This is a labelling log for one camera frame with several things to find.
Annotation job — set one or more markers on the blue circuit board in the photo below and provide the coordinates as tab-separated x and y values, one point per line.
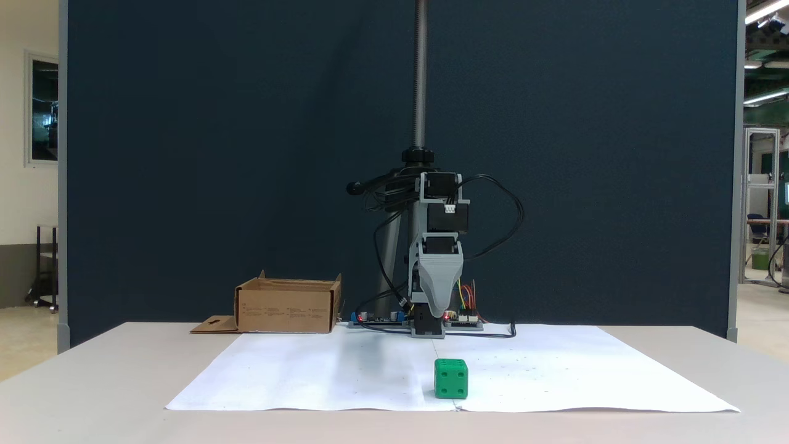
382	319

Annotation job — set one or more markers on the white paper sheet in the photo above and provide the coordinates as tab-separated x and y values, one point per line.
320	376

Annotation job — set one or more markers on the green dice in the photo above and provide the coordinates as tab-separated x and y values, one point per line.
450	379

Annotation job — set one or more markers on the black metal cart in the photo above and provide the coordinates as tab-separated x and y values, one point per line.
46	271

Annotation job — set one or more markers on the aluminium profile frame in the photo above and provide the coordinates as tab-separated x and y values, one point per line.
747	203

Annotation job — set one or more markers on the brown cardboard box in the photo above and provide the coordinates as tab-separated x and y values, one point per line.
283	308

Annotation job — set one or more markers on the camera stand with metal pole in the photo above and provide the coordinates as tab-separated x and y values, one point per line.
420	74

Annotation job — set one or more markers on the dark blue partition panel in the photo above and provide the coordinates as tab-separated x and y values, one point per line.
185	154

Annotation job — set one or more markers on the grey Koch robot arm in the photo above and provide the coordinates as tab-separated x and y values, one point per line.
445	219

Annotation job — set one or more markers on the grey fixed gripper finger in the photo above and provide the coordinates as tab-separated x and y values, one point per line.
439	287

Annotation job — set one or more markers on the framed wall window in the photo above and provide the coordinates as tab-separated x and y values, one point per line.
44	111

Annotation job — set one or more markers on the ceiling light strip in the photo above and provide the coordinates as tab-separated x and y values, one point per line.
764	97
767	9

